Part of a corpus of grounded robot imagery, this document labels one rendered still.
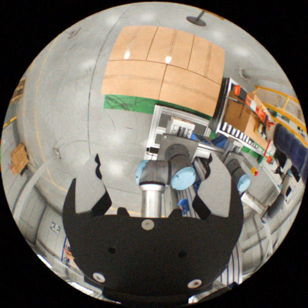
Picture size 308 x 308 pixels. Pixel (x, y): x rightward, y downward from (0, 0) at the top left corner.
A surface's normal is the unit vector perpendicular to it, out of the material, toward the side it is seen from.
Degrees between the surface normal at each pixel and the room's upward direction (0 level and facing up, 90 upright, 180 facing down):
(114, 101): 0
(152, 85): 0
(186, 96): 0
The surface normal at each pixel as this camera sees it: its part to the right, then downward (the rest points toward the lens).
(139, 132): -0.02, 0.52
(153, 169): 0.02, -0.50
